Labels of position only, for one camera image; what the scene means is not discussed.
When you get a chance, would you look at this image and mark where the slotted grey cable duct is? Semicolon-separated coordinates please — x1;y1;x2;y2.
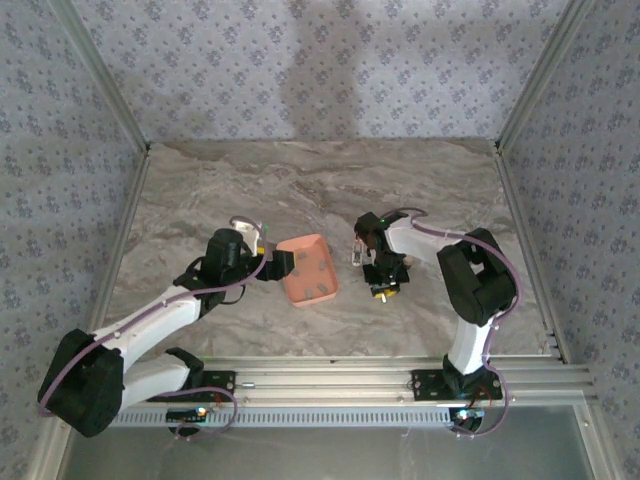
107;407;454;429

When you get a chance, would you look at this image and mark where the aluminium table side rail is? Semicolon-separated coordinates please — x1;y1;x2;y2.
492;142;571;364
97;142;154;311

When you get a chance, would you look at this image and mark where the grey metal sheet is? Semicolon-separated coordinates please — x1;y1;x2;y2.
64;427;596;480

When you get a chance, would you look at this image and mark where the small circuit board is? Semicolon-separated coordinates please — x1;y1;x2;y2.
448;407;487;432
166;407;209;424

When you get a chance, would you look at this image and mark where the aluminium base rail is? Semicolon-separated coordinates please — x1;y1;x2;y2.
52;355;599;405

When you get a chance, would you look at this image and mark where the pink plastic tray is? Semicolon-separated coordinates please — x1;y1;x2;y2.
275;232;340;308

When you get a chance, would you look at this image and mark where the aluminium frame post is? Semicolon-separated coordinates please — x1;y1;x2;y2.
494;0;596;151
52;0;151;151

